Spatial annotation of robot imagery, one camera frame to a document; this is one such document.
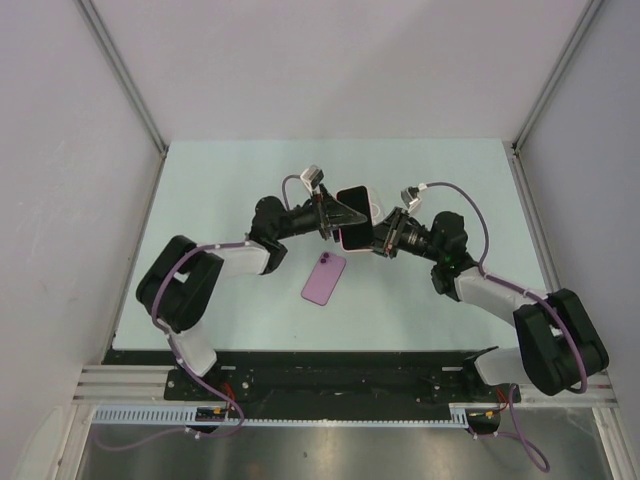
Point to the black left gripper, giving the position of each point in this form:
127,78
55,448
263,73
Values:
329,212

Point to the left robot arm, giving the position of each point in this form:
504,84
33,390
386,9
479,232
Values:
176,289

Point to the clear phone case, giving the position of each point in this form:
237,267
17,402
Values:
377,207

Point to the white slotted cable duct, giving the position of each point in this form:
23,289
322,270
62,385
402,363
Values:
208,416

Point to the left aluminium corner post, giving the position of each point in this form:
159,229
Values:
114,59

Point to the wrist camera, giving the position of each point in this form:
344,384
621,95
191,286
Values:
411,197
311,178

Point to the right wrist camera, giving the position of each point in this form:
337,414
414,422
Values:
411,197

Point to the aluminium corner post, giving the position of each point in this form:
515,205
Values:
588,17
114,59

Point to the right aluminium side rail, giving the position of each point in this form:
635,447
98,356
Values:
531,208

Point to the purple phone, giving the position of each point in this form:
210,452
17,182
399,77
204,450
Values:
324,278

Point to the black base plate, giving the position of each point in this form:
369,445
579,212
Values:
440,376

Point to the aluminium front rail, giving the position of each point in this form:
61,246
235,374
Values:
139,383

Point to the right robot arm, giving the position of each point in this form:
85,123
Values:
558,346

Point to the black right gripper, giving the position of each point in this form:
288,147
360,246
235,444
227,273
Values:
387,235

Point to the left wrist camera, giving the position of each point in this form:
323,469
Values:
311,178

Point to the right aluminium corner post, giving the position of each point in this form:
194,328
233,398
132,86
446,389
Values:
588,17

